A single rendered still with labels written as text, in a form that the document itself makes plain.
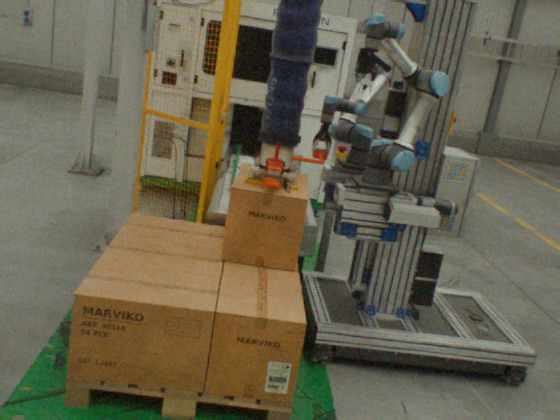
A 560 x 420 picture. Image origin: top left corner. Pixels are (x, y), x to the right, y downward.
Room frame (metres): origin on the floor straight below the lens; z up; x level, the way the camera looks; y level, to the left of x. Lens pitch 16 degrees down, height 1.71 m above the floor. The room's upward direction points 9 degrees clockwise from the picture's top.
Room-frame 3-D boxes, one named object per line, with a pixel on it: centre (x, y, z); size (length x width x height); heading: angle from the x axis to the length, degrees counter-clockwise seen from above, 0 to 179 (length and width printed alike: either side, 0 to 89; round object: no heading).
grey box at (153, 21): (4.39, 1.06, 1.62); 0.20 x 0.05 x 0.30; 4
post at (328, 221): (4.32, -0.36, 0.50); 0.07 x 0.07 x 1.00; 4
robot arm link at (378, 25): (3.01, -0.30, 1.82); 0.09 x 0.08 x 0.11; 123
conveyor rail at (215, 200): (4.86, 0.50, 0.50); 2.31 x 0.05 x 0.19; 4
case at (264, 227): (3.34, 0.07, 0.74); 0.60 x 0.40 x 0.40; 0
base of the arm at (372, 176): (3.29, -0.48, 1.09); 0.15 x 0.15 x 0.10
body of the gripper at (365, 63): (3.01, -0.29, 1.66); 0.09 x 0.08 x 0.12; 97
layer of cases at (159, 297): (3.02, 0.34, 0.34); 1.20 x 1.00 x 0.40; 4
